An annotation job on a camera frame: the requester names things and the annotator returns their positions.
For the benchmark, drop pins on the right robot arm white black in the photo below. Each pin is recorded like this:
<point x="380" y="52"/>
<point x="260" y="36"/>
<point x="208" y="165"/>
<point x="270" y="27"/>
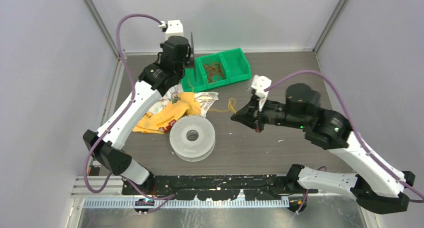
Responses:
<point x="374" y="185"/>

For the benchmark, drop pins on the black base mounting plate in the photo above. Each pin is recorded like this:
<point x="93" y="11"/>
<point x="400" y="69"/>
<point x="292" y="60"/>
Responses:
<point x="221" y="187"/>

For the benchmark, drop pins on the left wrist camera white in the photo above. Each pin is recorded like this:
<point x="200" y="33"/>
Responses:
<point x="172" y="28"/>

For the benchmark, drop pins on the white plastic cable spool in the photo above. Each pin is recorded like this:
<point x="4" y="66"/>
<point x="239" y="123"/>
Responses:
<point x="192" y="138"/>

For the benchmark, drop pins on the yellow snack bag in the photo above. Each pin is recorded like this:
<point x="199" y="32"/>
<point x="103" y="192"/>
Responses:
<point x="182" y="104"/>

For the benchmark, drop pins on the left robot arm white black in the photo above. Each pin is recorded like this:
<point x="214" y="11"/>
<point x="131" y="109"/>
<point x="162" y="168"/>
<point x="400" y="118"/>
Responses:
<point x="105" y="145"/>

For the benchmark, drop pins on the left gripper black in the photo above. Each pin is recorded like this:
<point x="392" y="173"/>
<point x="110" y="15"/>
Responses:
<point x="186" y="62"/>

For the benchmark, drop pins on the green three-compartment bin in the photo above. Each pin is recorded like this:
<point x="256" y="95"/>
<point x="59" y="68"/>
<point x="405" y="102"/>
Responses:
<point x="217" y="70"/>

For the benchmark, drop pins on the dark grey cable spool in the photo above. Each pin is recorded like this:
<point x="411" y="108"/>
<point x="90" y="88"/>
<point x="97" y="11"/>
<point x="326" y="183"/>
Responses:
<point x="193" y="58"/>

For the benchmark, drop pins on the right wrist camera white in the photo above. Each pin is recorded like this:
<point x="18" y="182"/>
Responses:
<point x="259" y="84"/>

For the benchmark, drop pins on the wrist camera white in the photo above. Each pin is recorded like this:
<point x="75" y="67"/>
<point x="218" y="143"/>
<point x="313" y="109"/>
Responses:
<point x="172" y="28"/>
<point x="259" y="84"/>

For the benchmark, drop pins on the floral patterned cloth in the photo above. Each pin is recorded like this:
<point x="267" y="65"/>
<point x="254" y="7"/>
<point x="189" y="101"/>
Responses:
<point x="202" y="102"/>

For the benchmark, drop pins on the white slotted cable duct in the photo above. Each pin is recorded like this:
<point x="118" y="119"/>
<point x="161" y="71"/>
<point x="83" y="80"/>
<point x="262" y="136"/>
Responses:
<point x="140" y="203"/>

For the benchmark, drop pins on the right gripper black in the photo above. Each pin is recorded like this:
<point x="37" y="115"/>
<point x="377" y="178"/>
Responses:
<point x="249" y="115"/>

